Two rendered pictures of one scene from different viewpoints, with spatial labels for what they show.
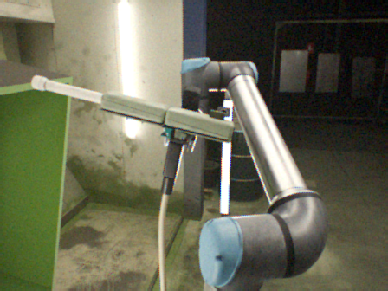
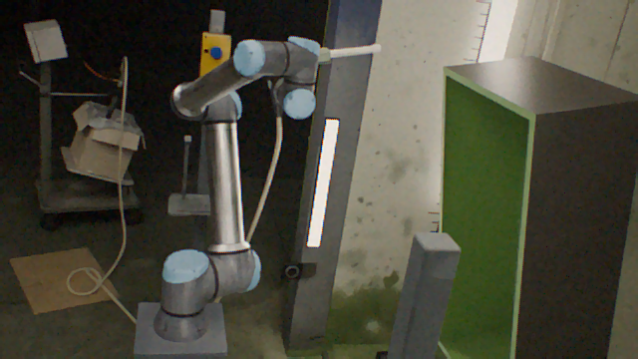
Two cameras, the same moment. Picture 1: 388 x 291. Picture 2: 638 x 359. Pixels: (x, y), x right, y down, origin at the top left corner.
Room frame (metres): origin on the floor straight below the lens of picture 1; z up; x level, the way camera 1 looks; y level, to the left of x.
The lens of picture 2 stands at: (2.60, -0.75, 1.97)
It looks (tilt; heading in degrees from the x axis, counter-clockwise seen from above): 21 degrees down; 152
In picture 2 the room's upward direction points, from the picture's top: 9 degrees clockwise
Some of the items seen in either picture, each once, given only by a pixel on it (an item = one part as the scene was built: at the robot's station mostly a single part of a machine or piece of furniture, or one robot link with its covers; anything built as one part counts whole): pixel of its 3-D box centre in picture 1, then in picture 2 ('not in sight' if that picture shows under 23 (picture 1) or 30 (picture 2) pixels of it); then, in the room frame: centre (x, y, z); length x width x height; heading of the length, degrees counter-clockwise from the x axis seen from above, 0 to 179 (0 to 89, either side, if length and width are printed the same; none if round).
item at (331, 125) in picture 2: not in sight; (322, 184); (0.25, 0.50, 0.96); 0.06 x 0.02 x 0.63; 78
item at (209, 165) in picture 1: (207, 174); not in sight; (3.78, -0.25, 0.14); 0.31 x 0.29 x 0.28; 168
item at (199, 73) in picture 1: (198, 78); (298, 60); (0.99, -0.03, 1.66); 0.12 x 0.09 x 0.12; 99
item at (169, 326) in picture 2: not in sight; (181, 314); (0.74, -0.24, 0.69); 0.19 x 0.19 x 0.10
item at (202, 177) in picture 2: not in sight; (203, 185); (-0.10, 0.05, 0.82); 0.06 x 0.06 x 1.64; 78
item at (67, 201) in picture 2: not in sight; (81, 126); (-1.61, -0.35, 0.64); 0.73 x 0.50 x 1.27; 92
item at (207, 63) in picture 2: not in sight; (214, 64); (-0.05, 0.04, 1.42); 0.12 x 0.06 x 0.26; 78
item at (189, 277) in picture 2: not in sight; (186, 279); (0.74, -0.23, 0.83); 0.17 x 0.15 x 0.18; 99
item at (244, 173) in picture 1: (242, 160); not in sight; (3.51, -0.64, 0.44); 0.59 x 0.58 x 0.89; 2
